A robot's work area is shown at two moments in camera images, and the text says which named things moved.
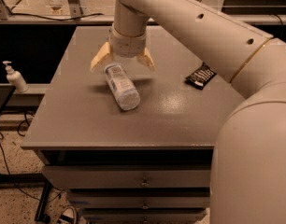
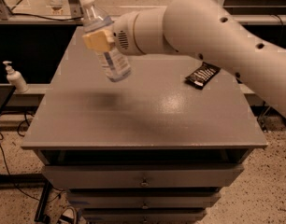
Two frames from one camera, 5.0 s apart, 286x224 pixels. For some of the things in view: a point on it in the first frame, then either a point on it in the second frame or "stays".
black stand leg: x=40 y=215 stays
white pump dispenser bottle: x=16 y=79 stays
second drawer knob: x=145 y=206 stays
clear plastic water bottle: x=122 y=87 → x=115 y=64
